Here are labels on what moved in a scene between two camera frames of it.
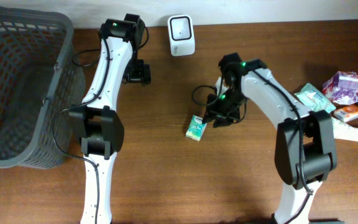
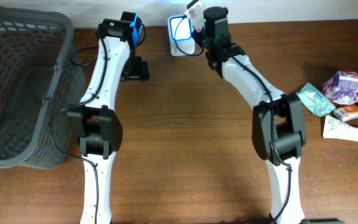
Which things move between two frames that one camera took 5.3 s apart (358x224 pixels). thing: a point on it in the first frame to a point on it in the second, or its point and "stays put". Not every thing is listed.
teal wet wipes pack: [314, 99] stays put
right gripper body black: [228, 104] to [200, 36]
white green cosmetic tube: [344, 131] stays put
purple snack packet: [346, 88] stays put
